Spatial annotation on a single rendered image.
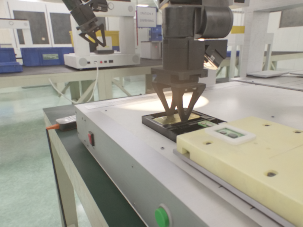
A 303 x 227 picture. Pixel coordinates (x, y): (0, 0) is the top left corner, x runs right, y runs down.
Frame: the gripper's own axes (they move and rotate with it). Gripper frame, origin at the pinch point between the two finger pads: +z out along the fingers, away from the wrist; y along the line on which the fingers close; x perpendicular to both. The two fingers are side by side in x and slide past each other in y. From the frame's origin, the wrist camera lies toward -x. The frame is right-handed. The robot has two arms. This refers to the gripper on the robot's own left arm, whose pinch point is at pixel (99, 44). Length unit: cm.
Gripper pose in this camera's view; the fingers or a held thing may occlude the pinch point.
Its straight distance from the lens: 96.6
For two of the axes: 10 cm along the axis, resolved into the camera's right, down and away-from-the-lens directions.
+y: -5.0, -2.5, 8.3
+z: 4.5, 7.5, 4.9
